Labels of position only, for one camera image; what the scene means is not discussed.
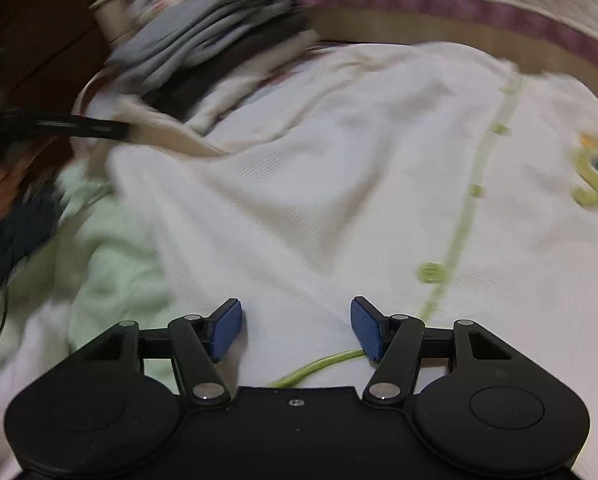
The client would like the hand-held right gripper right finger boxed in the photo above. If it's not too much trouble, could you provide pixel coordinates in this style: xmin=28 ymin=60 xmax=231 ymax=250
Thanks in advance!
xmin=350 ymin=296 xmax=525 ymax=405

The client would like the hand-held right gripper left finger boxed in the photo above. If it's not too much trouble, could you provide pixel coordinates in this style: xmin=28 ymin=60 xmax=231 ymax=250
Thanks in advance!
xmin=69 ymin=298 xmax=243 ymax=407

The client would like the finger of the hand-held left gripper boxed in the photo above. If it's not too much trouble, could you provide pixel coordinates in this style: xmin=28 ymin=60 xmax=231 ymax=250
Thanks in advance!
xmin=29 ymin=114 xmax=132 ymax=143

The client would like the cream button-up shirt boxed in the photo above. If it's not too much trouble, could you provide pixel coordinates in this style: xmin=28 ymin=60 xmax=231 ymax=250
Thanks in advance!
xmin=86 ymin=42 xmax=598 ymax=480

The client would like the stack of folded grey clothes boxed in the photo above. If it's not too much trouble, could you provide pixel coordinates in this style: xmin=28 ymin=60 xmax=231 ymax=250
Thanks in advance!
xmin=106 ymin=0 xmax=320 ymax=126

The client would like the dark wooden headboard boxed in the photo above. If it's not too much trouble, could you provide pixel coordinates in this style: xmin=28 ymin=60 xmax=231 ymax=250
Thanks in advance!
xmin=0 ymin=0 xmax=110 ymax=161

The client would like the dark cloth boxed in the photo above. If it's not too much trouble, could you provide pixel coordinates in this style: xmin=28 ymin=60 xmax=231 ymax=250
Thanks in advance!
xmin=0 ymin=182 xmax=67 ymax=323

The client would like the light green blanket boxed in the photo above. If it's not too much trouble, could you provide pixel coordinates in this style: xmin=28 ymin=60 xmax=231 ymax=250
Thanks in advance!
xmin=0 ymin=160 xmax=180 ymax=366

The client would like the wooden bed rail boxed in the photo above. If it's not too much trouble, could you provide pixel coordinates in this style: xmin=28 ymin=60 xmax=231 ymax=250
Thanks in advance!
xmin=304 ymin=5 xmax=598 ymax=126

